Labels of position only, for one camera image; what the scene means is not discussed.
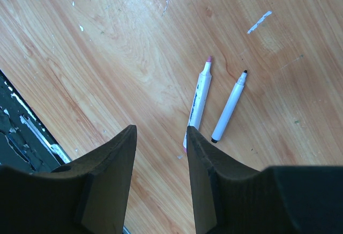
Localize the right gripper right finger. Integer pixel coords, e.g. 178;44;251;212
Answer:
187;126;342;233

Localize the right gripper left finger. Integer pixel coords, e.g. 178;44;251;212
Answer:
1;125;137;233

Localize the black marker pen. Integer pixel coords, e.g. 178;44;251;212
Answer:
211;70;248;143

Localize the pink marker pen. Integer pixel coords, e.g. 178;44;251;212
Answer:
182;55;214;153

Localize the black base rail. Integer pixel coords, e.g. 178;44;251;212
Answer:
1;72;72;173

